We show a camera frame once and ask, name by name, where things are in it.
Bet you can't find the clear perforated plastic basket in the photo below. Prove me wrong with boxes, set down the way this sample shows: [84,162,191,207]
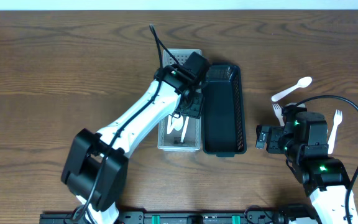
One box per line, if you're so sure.
[157,49,202,152]

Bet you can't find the white plastic fork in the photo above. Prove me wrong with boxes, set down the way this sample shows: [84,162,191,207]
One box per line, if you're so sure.
[272,103,285,126]
[328,110,343,154]

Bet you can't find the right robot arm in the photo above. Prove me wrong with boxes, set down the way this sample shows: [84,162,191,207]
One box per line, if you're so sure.
[255,105,358,223]

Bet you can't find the black perforated plastic basket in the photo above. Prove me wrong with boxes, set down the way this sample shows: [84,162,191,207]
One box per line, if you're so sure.
[201,63,247,157]

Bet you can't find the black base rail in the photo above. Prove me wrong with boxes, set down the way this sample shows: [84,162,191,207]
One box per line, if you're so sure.
[39,203,319,224]

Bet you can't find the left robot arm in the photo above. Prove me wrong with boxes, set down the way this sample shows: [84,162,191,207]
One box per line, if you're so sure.
[61,52,210,223]

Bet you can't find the white plastic spoon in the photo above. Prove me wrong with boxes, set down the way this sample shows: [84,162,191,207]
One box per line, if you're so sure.
[167,115,175,134]
[271,77,313,102]
[180,117,189,143]
[171,116,184,131]

